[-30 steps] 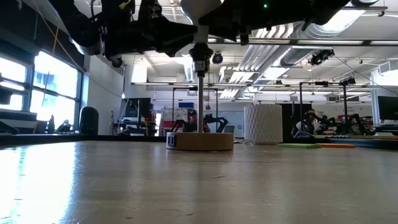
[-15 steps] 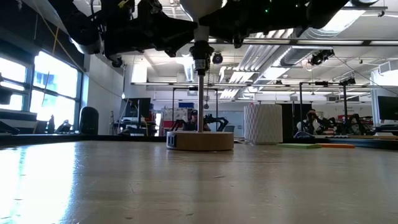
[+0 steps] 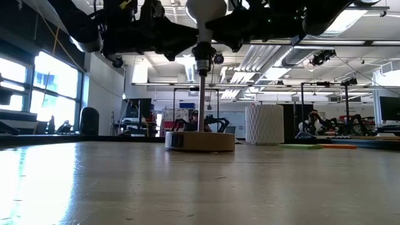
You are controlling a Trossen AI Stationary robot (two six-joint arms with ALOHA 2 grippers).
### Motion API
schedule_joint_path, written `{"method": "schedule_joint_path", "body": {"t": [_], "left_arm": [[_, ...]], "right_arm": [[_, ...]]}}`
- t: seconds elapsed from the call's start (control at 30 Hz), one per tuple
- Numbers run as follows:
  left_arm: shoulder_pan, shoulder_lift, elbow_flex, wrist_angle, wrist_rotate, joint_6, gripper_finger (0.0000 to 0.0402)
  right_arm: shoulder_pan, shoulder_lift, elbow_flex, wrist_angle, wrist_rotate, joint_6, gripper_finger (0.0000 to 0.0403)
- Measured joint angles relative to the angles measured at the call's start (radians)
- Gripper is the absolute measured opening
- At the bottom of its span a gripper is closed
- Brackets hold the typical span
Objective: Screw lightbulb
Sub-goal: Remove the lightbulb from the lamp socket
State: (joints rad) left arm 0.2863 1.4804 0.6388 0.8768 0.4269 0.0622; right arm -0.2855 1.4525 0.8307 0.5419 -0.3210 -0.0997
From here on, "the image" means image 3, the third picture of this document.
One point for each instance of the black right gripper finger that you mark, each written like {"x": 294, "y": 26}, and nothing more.
{"x": 231, "y": 28}
{"x": 236, "y": 45}

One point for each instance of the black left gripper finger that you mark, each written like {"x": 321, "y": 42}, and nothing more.
{"x": 176, "y": 52}
{"x": 186, "y": 32}

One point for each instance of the white lightbulb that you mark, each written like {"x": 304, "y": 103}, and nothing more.
{"x": 206, "y": 15}

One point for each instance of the lamp with wooden base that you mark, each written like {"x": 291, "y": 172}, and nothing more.
{"x": 200, "y": 142}

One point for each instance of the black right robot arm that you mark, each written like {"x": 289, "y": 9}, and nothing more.
{"x": 325, "y": 15}

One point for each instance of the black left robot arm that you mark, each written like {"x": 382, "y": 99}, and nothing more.
{"x": 78, "y": 25}

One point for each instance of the black background robot arm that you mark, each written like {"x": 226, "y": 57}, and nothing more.
{"x": 218, "y": 122}

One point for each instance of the black ceiling spotlight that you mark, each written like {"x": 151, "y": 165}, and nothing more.
{"x": 117, "y": 62}
{"x": 218, "y": 58}

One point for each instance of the black overhead rig beam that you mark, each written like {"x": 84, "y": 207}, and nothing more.
{"x": 328, "y": 41}

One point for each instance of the black computer monitor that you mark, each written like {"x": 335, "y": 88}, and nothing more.
{"x": 137, "y": 107}
{"x": 390, "y": 107}

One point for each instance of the person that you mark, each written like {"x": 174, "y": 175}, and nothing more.
{"x": 195, "y": 120}
{"x": 312, "y": 122}

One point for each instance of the white textured cup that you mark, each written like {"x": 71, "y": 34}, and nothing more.
{"x": 264, "y": 125}

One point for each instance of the black rounded bin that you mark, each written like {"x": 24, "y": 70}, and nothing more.
{"x": 89, "y": 122}

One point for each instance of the green sticky note pad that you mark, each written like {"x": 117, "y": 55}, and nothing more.
{"x": 300, "y": 146}

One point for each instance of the orange sticky note pad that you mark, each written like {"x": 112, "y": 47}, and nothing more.
{"x": 340, "y": 146}

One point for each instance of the silver ventilation duct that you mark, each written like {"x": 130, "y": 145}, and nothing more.
{"x": 300, "y": 53}

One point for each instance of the black background rig frame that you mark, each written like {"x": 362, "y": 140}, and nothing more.
{"x": 325, "y": 83}

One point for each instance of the black aluminium table frame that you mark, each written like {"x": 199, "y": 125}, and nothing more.
{"x": 93, "y": 139}

